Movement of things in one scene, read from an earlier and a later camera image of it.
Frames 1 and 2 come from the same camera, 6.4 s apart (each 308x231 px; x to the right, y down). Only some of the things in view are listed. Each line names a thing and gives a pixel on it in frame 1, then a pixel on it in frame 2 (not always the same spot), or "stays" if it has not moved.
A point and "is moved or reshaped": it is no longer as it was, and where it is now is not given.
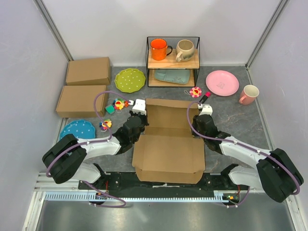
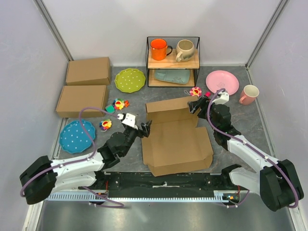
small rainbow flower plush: x=108 y=123 stays
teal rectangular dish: x=181 y=76 stays
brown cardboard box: x=167 y=152 is moved or reshaped
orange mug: x=159 y=49 stays
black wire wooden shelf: x=173 y=61 stays
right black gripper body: x=195 y=125 → x=211 y=110
